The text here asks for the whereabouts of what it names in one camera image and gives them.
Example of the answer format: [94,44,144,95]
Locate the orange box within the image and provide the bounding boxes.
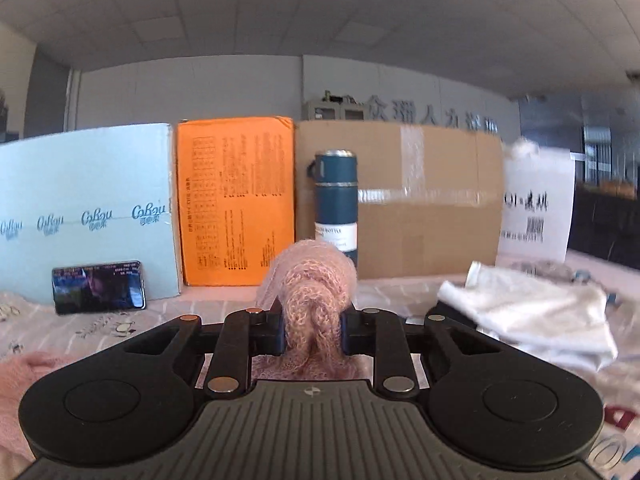
[176,116,297,287]

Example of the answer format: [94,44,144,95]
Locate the light blue box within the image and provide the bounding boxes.
[0,122,184,307]

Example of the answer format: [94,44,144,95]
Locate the grey cabinet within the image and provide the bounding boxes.
[302,90,369,122]

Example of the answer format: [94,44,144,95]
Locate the white printed tote bag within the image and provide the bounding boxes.
[495,137,577,265]

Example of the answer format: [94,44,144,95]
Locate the white garment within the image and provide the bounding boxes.
[437,261,621,372]

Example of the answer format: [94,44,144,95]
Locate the pink knit sweater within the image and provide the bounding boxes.
[0,239,373,464]

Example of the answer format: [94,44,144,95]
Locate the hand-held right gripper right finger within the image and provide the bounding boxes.
[340,307,503,399]

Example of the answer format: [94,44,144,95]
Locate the dark blue vacuum bottle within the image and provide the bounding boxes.
[306,148,360,267]

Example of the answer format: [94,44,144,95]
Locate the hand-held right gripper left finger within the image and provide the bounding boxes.
[125,308,287,400]

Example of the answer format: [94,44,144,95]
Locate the large taped cardboard box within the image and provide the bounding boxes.
[295,120,504,281]

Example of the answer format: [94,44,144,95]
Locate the black smartphone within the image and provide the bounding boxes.
[51,260,147,316]

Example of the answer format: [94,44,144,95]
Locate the grey printed blanket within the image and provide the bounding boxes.
[0,252,640,480]

